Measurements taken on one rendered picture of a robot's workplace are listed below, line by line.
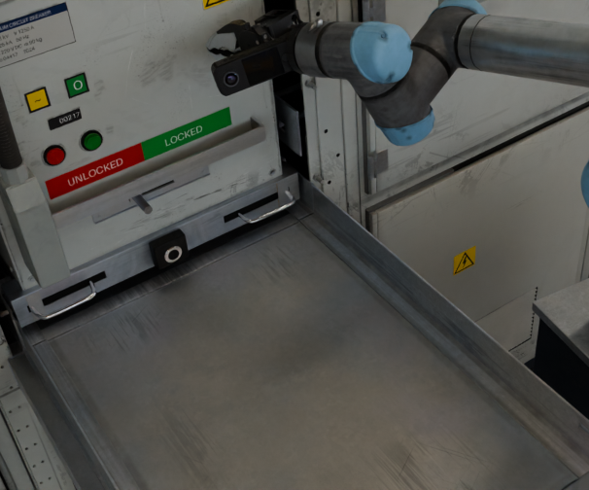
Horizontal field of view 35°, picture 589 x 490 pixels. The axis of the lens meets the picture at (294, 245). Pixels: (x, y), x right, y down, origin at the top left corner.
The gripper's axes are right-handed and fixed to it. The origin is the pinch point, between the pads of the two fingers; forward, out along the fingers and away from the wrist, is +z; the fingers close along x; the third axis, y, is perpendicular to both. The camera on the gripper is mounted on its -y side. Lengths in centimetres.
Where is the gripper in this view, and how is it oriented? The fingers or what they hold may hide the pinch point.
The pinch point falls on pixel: (209, 49)
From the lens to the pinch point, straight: 145.0
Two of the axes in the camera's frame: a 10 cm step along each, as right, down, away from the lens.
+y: 6.7, -5.3, 5.2
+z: -6.9, -1.9, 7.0
